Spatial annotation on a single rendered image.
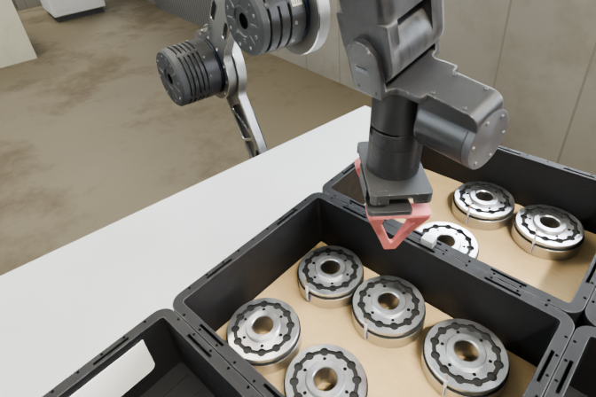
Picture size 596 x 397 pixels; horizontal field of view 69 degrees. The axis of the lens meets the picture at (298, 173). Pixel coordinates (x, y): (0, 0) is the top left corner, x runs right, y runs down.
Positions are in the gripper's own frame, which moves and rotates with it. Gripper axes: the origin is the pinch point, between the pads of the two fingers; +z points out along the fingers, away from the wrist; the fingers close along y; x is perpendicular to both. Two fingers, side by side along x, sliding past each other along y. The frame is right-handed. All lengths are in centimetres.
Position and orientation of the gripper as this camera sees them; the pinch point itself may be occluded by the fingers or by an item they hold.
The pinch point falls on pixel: (384, 224)
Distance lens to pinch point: 55.1
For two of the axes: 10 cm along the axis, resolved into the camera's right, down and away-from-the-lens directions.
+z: 0.3, 8.0, 6.0
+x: -10.0, 0.5, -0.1
